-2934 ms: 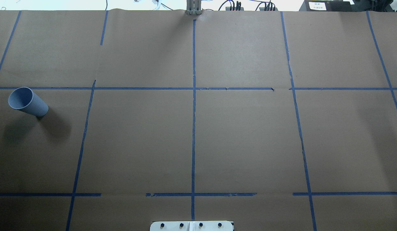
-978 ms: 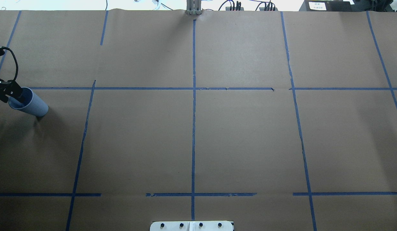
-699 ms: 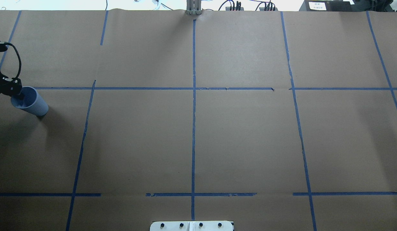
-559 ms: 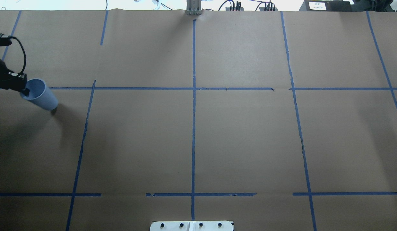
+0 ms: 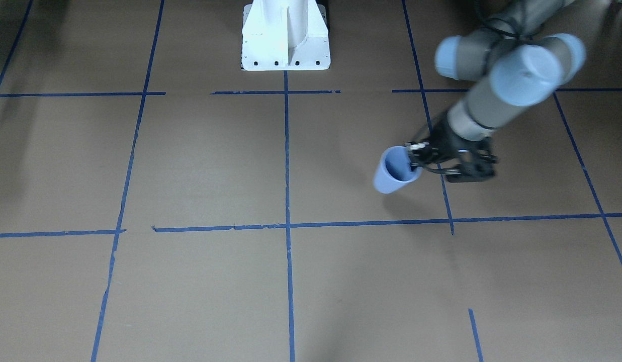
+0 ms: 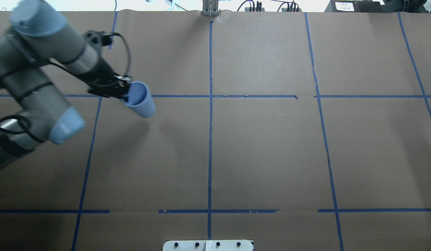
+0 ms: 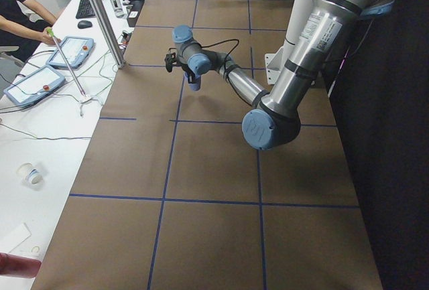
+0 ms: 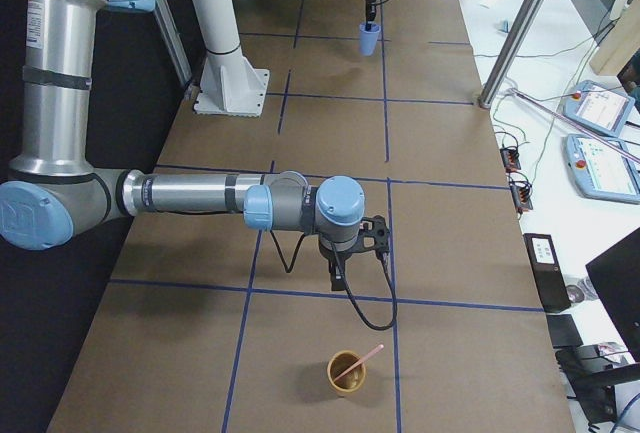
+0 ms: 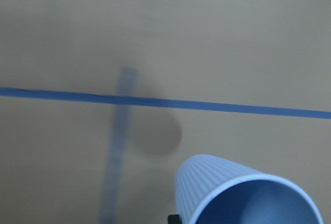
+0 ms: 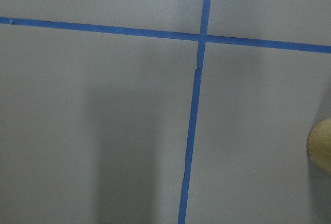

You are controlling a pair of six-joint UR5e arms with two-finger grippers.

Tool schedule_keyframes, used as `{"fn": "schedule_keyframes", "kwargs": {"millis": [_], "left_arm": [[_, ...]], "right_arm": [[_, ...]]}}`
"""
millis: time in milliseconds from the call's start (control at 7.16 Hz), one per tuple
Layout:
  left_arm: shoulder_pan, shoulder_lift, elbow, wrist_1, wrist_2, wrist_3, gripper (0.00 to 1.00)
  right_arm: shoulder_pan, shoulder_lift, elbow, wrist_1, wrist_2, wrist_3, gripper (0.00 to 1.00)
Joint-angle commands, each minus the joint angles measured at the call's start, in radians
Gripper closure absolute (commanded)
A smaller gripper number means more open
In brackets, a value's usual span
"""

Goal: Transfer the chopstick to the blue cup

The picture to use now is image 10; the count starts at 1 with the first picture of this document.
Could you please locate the orange-brown cup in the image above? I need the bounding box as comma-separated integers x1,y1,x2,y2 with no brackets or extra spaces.
306,118,330,175

